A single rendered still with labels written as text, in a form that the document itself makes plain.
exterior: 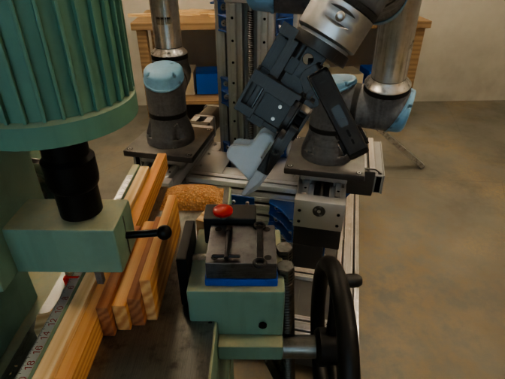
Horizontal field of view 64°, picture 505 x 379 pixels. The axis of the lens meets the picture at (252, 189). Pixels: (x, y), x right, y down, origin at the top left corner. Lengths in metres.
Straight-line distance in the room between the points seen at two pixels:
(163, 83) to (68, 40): 0.82
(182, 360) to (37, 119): 0.34
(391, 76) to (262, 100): 0.61
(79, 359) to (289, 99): 0.39
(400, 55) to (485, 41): 3.46
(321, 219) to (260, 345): 0.56
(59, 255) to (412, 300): 1.65
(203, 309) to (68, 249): 0.20
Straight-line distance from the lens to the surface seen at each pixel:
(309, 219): 1.11
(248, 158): 0.50
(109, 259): 0.54
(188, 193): 0.83
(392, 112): 1.09
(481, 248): 2.42
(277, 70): 0.49
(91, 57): 0.41
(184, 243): 0.59
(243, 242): 0.57
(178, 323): 0.61
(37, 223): 0.56
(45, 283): 0.89
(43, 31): 0.39
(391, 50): 1.02
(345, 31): 0.47
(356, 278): 0.74
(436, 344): 1.86
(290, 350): 0.68
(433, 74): 4.34
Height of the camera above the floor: 1.37
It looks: 32 degrees down
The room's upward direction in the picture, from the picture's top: straight up
